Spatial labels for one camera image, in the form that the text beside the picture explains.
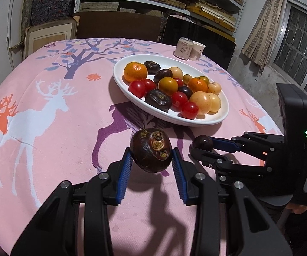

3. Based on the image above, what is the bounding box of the dark purple plum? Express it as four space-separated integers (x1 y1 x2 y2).
190 135 213 152

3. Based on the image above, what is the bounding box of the striped pepino melon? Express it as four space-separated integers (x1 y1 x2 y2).
208 82 222 95
208 93 222 113

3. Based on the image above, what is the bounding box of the red cherry tomato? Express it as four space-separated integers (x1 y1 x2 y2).
180 101 199 120

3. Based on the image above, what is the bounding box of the pale yellow round fruit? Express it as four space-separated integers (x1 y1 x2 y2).
189 91 212 116

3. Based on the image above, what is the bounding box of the small yellow tomato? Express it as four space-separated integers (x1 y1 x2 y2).
199 76 210 85

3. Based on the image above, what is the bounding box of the yellow orange tomato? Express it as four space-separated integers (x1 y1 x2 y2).
157 77 179 96

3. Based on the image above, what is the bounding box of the large orange mandarin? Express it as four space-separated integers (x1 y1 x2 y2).
123 62 148 83

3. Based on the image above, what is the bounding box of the person's right hand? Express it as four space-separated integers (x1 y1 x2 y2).
286 202 307 214

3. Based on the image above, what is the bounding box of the right window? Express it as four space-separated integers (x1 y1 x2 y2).
272 2 307 93

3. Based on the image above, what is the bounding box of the beige curtain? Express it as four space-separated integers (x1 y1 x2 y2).
241 0 283 70

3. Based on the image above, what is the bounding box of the white oval plate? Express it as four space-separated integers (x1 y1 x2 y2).
113 54 229 127

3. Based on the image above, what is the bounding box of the black panel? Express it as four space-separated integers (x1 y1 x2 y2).
162 16 235 69

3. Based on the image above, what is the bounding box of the paper cup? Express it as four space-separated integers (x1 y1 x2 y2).
189 41 205 61

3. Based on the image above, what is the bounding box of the pink drink can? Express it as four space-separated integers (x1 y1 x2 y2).
174 37 193 60

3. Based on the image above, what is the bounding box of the dark brown board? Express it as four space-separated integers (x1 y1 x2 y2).
76 11 161 42

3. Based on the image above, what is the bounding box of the framed cardboard box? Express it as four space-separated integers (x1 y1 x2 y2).
23 16 80 59

